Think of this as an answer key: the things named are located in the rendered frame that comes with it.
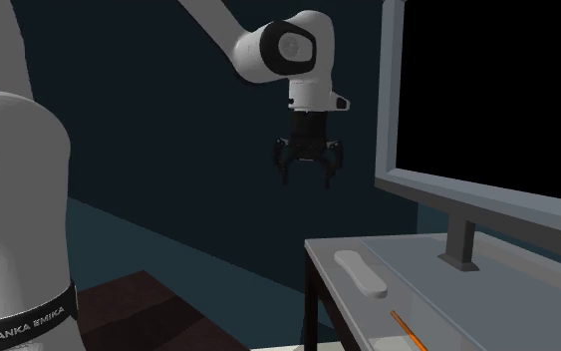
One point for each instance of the grey monitor with black screen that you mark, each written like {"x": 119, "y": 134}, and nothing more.
{"x": 493, "y": 97}

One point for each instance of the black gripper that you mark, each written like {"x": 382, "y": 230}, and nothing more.
{"x": 309, "y": 131}

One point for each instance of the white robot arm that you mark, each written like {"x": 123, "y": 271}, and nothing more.
{"x": 15, "y": 194}

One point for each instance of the orange pencil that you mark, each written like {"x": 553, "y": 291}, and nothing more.
{"x": 408, "y": 331}

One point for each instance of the grey desk with black legs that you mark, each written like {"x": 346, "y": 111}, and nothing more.
{"x": 503, "y": 311}

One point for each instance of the dark brown robot stand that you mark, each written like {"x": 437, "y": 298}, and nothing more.
{"x": 144, "y": 316}

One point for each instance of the light grey remote control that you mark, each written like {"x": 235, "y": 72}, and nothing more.
{"x": 360, "y": 274}

